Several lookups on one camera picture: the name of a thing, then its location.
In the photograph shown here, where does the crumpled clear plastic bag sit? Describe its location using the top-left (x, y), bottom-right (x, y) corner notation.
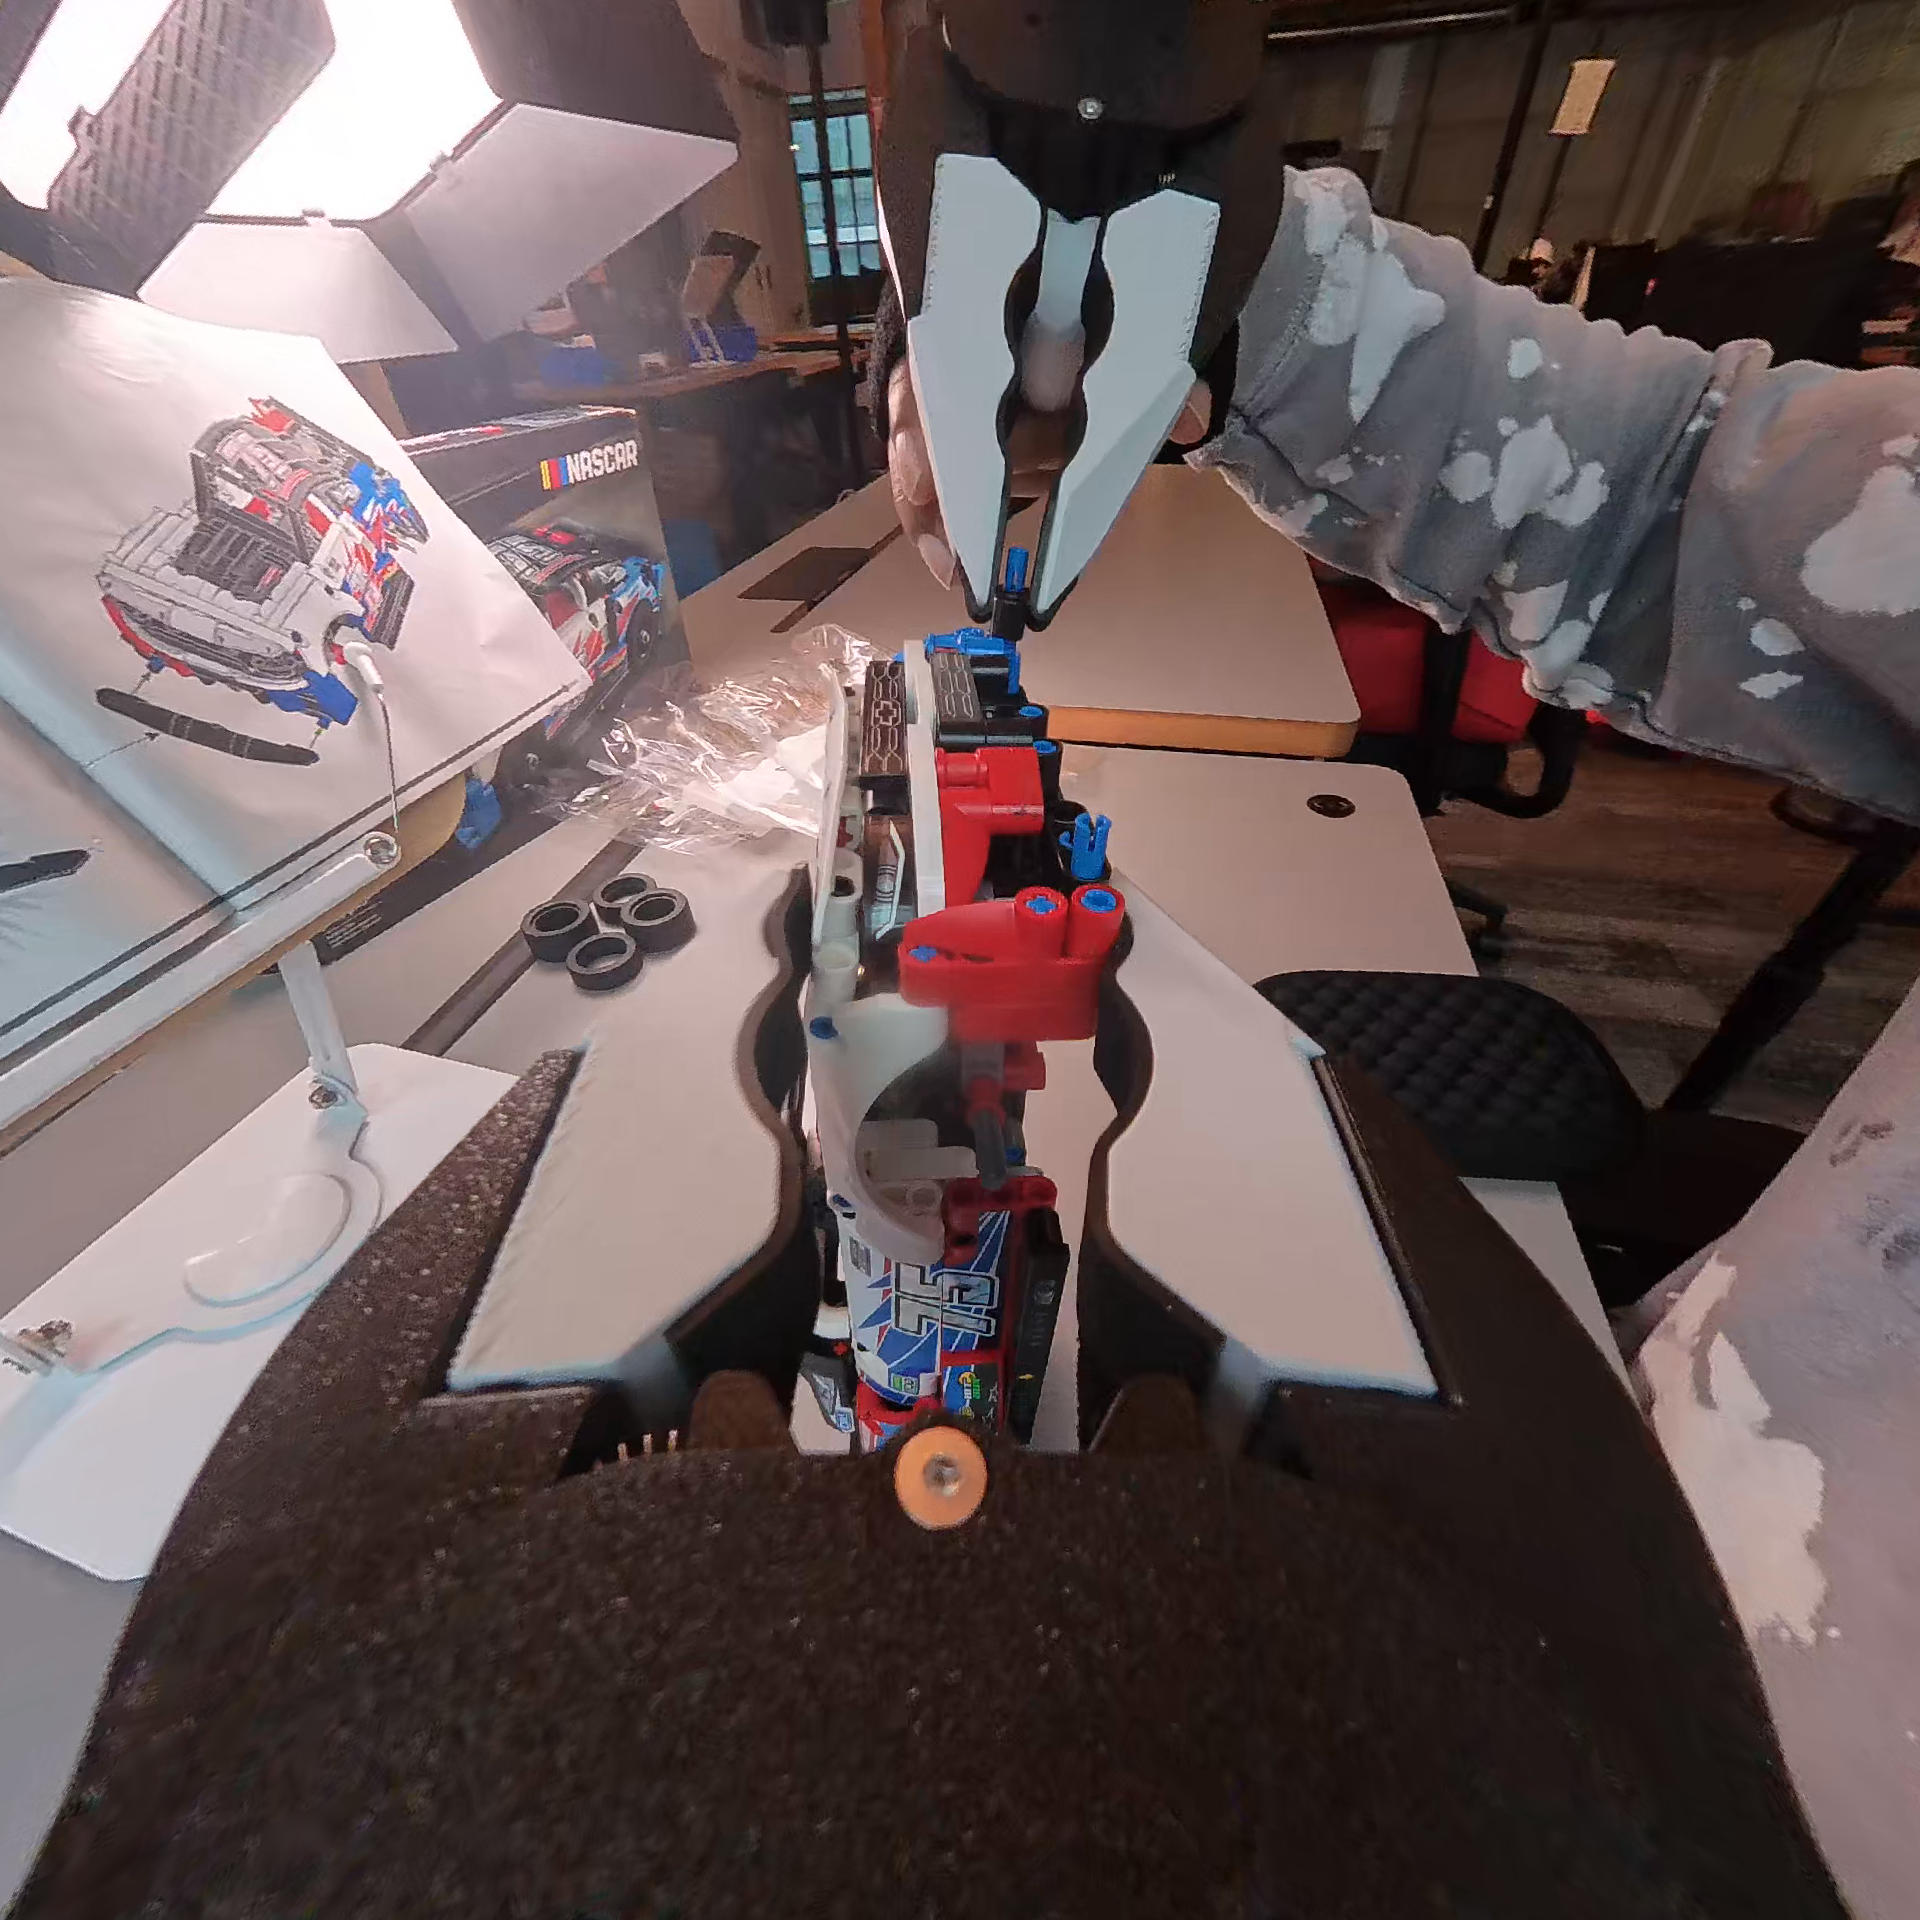
top-left (577, 623), bottom-right (864, 865)

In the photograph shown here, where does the black tripod stand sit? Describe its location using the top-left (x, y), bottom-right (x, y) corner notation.
top-left (1665, 817), bottom-right (1920, 1113)

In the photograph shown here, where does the dark desk mat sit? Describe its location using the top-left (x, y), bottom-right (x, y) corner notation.
top-left (738, 511), bottom-right (904, 601)

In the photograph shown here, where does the black mesh office chair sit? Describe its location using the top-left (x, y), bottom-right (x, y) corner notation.
top-left (1257, 967), bottom-right (1802, 1292)

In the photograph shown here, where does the paned window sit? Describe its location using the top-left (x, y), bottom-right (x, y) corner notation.
top-left (787, 89), bottom-right (887, 280)

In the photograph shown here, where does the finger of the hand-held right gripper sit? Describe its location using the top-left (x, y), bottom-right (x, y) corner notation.
top-left (908, 152), bottom-right (1052, 624)
top-left (1027, 201), bottom-right (1220, 630)

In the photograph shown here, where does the light grey desk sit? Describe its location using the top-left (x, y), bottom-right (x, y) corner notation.
top-left (0, 744), bottom-right (1654, 1920)

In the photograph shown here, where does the open cardboard box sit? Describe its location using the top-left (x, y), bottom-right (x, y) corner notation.
top-left (681, 231), bottom-right (768, 362)

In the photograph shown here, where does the studio light panel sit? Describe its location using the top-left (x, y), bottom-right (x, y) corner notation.
top-left (0, 0), bottom-right (740, 367)

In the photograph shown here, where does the person's torso in bleached hoodie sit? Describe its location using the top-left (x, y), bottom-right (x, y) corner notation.
top-left (1627, 976), bottom-right (1920, 1759)

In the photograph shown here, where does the black toy car box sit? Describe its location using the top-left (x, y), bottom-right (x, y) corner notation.
top-left (306, 404), bottom-right (695, 962)

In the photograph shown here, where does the person's right forearm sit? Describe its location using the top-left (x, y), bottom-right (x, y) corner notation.
top-left (1192, 164), bottom-right (1920, 828)

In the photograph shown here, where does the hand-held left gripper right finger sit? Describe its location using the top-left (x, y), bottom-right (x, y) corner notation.
top-left (1079, 884), bottom-right (1442, 1398)

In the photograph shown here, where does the toy brick race car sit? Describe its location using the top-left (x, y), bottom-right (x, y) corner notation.
top-left (795, 632), bottom-right (1130, 1457)

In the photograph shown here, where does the person's right hand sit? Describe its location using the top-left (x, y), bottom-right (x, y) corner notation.
top-left (879, 352), bottom-right (977, 594)

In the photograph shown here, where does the red chair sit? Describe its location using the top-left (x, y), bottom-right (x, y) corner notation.
top-left (1313, 577), bottom-right (1594, 819)

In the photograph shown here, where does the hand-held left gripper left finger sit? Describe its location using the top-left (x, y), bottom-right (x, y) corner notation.
top-left (449, 862), bottom-right (812, 1398)

